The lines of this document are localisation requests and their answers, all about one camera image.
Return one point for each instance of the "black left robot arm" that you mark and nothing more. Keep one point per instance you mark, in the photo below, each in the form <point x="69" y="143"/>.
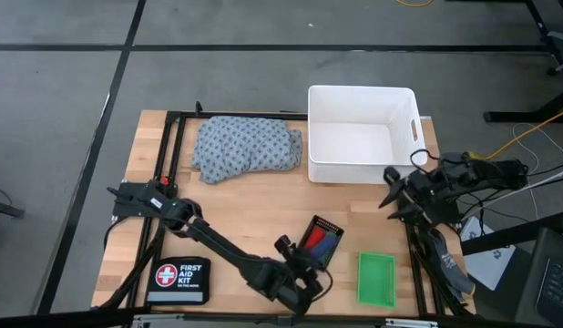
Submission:
<point x="218" y="243"/>

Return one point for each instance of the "red stop button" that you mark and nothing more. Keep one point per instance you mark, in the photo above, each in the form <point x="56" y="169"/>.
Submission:
<point x="164" y="181"/>

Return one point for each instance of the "black laptop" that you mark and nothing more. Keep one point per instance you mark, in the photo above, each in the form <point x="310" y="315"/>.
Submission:
<point x="555" y="282"/>

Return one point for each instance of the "black table frame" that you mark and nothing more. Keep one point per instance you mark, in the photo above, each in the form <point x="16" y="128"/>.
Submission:
<point x="174" y="136"/>

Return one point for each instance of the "red bandage roll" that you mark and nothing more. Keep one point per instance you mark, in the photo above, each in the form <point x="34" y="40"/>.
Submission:
<point x="314" y="239"/>

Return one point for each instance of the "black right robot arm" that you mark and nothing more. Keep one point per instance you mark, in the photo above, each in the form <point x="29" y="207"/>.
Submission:
<point x="491" y="175"/>

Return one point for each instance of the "grey patterned cloth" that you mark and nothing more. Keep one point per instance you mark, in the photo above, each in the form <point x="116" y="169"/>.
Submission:
<point x="245" y="146"/>

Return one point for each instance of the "white plastic bin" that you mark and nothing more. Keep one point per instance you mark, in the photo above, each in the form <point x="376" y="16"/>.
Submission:
<point x="354" y="146"/>

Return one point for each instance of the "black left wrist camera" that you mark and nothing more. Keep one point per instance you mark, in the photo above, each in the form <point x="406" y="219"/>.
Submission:
<point x="283" y="244"/>

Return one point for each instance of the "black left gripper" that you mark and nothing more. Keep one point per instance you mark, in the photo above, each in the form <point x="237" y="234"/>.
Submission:
<point x="305" y="275"/>

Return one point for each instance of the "black first aid kit pouch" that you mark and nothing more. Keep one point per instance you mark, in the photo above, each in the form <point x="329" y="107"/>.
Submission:
<point x="179" y="278"/>

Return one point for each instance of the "black desk frame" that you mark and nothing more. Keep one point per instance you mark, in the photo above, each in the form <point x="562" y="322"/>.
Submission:
<point x="514" y="116"/>

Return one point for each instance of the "black slotted plastic basket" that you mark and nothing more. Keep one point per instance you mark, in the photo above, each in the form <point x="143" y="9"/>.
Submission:
<point x="324" y="222"/>

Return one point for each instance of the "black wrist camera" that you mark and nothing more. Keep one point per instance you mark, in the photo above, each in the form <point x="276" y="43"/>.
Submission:
<point x="283" y="244"/>
<point x="391" y="174"/>

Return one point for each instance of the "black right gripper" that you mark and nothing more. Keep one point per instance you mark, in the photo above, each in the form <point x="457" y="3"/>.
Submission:
<point x="422" y="193"/>

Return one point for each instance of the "white device box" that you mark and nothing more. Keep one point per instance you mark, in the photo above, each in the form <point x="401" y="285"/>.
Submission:
<point x="491" y="269"/>

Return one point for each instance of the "green bandage roll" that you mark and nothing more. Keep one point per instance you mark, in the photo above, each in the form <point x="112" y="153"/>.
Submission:
<point x="331" y="236"/>

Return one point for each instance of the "green plastic tray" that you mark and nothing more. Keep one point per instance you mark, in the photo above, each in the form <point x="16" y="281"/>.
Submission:
<point x="376" y="280"/>

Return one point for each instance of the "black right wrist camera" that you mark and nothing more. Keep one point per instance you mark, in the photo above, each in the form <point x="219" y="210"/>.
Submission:
<point x="391" y="174"/>

